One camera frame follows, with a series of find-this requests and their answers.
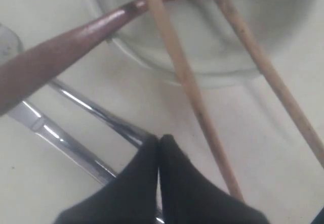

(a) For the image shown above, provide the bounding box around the white floral ceramic bowl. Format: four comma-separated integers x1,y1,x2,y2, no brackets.
91,0,324,89

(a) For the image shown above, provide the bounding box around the silver table knife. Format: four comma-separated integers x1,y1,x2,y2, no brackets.
6,100,164,224

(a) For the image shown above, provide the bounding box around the wooden chopstick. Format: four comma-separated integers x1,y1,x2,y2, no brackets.
146,0,245,202
214,0,323,166

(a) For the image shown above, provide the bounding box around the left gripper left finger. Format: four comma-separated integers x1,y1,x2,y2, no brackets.
55,136,158,223

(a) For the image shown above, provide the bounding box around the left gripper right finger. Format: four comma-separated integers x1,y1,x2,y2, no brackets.
158,135,269,223

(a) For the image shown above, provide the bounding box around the brown wooden spoon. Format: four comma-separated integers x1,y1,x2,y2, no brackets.
0,0,238,117

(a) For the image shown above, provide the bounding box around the silver fork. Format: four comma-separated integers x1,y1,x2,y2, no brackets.
1,25,151,147

